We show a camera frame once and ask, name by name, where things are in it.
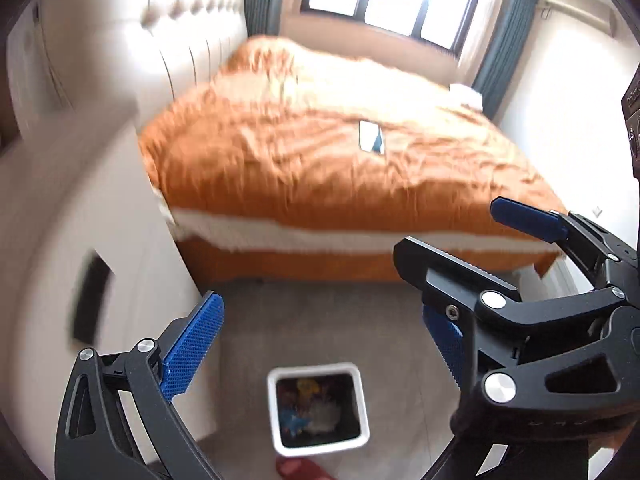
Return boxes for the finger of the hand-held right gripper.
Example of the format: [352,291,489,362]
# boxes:
[490,197,640,288]
[393,236,640,441]

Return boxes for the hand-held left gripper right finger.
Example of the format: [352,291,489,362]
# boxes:
[420,305,591,480]

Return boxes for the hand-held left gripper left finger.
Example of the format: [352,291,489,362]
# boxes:
[55,292,225,480]

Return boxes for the white square trash bin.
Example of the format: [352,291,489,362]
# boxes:
[266,362,371,458]

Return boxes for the yellow wrapper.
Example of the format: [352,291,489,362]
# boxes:
[296,379,323,402]

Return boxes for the blue wrapper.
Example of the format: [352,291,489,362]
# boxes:
[281,407,313,436]

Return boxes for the white tissue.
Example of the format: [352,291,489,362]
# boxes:
[307,400,348,431]

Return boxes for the white air conditioner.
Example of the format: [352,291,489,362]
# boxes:
[539,0,622,37]

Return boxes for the white lace bed trim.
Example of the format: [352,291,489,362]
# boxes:
[155,195,566,263]

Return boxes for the white pillow at bedside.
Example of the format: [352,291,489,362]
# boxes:
[449,82,484,107]

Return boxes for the smartphone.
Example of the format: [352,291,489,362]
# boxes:
[358,120,387,155]

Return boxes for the red slipper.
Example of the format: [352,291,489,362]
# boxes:
[276,456,327,480]

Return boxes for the bed with orange duvet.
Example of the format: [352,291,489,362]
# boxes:
[139,35,568,283]

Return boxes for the white nightstand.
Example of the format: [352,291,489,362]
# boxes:
[0,125,221,468]

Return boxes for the white padded headboard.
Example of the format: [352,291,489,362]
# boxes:
[135,0,249,128]

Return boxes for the black drawer handle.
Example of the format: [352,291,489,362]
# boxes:
[73,254,114,343]

